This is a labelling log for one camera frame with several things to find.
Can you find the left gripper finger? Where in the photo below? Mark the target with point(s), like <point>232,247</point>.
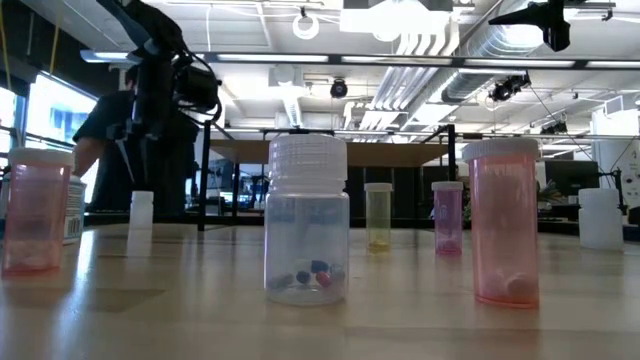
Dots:
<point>127,157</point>

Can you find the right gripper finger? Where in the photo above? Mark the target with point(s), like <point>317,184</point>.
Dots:
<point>557,25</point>

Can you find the small white plastic bottle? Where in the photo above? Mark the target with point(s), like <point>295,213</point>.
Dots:
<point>141,212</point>

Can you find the white labelled medicine bottle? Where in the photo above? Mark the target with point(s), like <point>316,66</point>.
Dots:
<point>76,210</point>

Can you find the clear bottle with coloured capsules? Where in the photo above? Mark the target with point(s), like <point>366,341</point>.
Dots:
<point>306,225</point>

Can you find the plain white plastic bottle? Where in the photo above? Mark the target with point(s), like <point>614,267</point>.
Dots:
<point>600,220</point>

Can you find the magenta translucent pill vial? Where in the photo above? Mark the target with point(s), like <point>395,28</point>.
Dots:
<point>447,220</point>

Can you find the yellow translucent pill vial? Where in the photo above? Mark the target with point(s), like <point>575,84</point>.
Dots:
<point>378,220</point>

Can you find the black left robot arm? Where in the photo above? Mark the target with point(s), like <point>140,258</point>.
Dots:
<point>150,25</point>

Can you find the wooden shelf with black legs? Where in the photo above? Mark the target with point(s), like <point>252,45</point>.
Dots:
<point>390,154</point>

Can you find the person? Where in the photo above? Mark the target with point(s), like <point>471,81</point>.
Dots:
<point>100,125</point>

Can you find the white ceiling lamp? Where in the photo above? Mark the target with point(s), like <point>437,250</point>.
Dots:
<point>107,56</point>

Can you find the black track spotlights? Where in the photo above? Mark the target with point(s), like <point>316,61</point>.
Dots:
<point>505,90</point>

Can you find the large bright window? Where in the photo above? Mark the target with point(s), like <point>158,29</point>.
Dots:
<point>55,115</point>

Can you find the black computer monitor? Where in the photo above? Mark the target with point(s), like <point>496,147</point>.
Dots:
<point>572,177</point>

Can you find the overhead beam with light strips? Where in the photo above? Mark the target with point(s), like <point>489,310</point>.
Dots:
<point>400,61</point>

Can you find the white ceiling pipes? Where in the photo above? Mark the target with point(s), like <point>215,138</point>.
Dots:
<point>400,85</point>

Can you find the silver ventilation duct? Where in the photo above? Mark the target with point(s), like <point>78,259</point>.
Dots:
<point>480,50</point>

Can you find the black round ceiling camera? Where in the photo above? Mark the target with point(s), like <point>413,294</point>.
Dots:
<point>338,89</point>

